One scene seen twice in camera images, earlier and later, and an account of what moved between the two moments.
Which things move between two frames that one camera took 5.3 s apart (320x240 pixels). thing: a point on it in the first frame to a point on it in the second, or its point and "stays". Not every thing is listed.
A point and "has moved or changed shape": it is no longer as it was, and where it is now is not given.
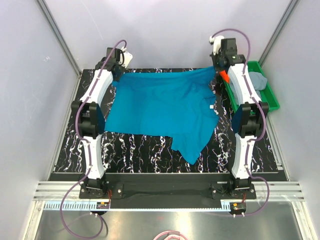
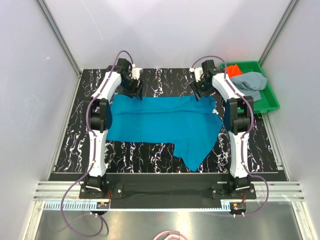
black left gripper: x=117 y=77 to x=135 y=92
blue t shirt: x=179 y=104 has moved or changed shape
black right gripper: x=214 y=58 to x=195 y=86
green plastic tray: x=266 y=95 stays
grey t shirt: x=258 y=81 stays
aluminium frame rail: x=280 y=191 stays
